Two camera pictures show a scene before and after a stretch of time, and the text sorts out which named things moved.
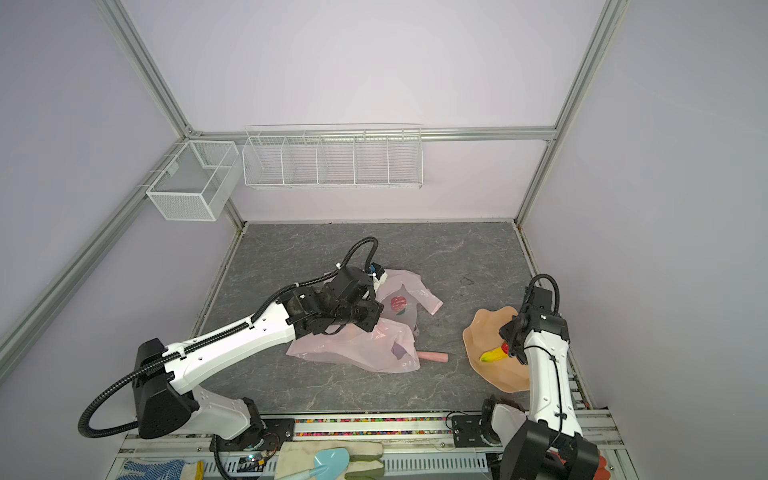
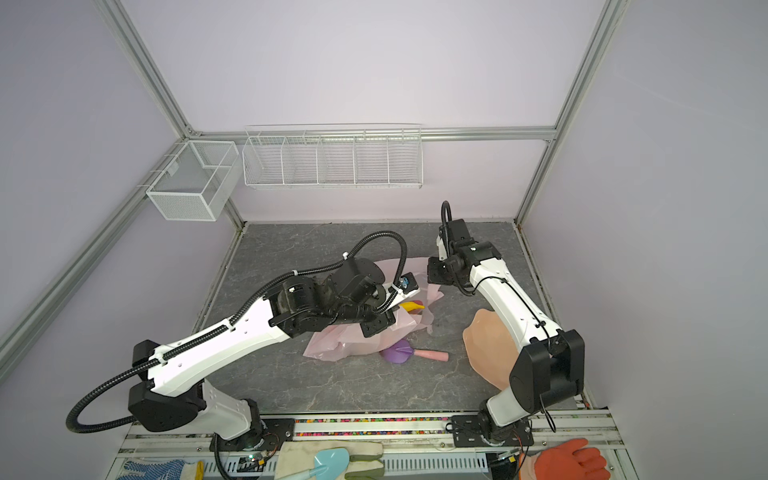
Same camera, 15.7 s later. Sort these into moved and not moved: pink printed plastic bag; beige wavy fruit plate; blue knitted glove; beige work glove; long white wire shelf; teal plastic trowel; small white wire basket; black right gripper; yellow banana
Moved: pink printed plastic bag; yellow banana; black right gripper
Not moved: long white wire shelf; blue knitted glove; small white wire basket; beige wavy fruit plate; teal plastic trowel; beige work glove
